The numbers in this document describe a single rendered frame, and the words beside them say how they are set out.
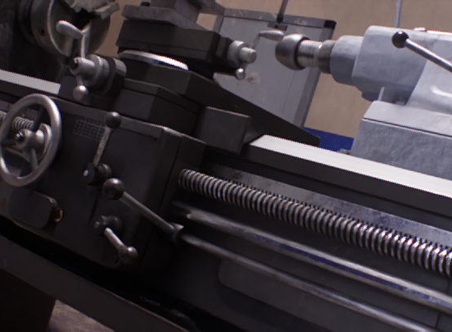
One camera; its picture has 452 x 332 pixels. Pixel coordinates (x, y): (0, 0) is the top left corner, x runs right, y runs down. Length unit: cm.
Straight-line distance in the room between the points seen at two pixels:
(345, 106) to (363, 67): 361
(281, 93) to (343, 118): 55
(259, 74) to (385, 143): 422
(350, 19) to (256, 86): 87
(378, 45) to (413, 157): 30
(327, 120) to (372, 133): 378
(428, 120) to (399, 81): 15
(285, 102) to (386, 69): 386
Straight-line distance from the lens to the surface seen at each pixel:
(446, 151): 138
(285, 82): 545
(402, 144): 141
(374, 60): 158
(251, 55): 154
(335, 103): 524
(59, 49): 231
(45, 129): 159
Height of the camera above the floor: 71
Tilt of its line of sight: 2 degrees up
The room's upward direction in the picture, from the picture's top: 18 degrees clockwise
